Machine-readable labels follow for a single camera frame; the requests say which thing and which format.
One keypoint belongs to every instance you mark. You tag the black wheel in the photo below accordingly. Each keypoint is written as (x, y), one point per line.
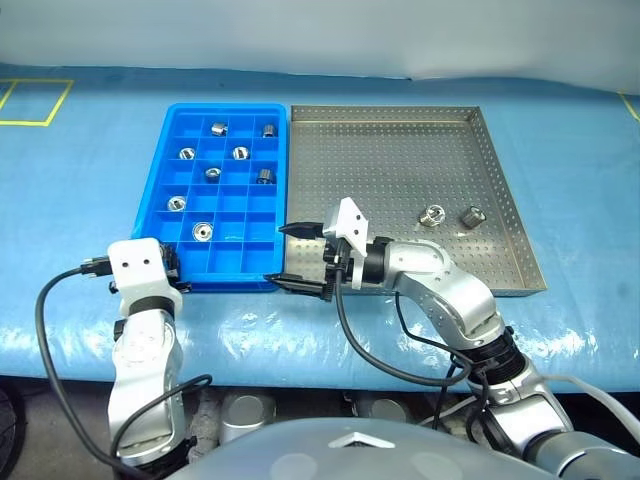
(6, 435)

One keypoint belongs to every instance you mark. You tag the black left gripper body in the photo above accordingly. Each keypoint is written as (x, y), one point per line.
(171, 262)

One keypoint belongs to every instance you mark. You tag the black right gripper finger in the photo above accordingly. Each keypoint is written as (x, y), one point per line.
(307, 230)
(305, 286)

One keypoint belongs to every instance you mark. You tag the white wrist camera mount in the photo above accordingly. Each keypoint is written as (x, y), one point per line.
(137, 265)
(350, 220)

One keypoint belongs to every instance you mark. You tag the perforated steel tray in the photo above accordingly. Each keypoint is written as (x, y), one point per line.
(390, 165)

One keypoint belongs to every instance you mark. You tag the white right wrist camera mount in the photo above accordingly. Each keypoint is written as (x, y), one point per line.
(350, 220)

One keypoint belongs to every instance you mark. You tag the silver cylinder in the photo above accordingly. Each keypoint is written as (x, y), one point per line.
(385, 410)
(247, 412)

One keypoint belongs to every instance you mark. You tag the silver robot torso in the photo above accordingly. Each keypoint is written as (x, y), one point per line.
(350, 460)

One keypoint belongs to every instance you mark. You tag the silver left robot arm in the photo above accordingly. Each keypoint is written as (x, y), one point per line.
(145, 360)

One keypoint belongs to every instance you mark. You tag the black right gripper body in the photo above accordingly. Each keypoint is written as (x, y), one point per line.
(332, 265)

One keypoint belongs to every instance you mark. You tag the blue plastic table cover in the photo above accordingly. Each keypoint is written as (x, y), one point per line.
(75, 210)

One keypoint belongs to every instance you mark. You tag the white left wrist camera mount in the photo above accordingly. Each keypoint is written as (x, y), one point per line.
(137, 265)

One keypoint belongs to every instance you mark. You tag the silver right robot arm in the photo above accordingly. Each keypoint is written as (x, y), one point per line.
(450, 290)

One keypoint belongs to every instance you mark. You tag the blue plastic compartment tray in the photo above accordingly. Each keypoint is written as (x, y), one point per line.
(150, 220)

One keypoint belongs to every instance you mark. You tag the metal roller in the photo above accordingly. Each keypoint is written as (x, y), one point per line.
(265, 175)
(176, 202)
(473, 217)
(203, 231)
(270, 131)
(213, 173)
(433, 215)
(218, 128)
(240, 152)
(186, 152)

